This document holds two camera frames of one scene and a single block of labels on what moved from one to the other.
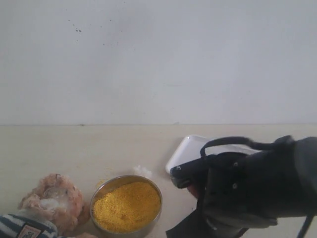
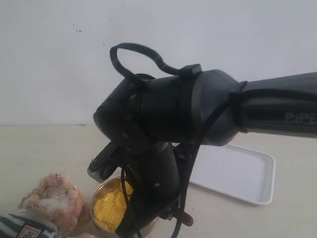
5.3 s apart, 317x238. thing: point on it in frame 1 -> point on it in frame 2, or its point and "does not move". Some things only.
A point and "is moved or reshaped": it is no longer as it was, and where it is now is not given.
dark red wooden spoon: x=193 y=190 is moved or reshaped
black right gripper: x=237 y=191 -> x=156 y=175
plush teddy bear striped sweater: x=54 y=208 does not move
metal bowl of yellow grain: x=124 y=206 does not move
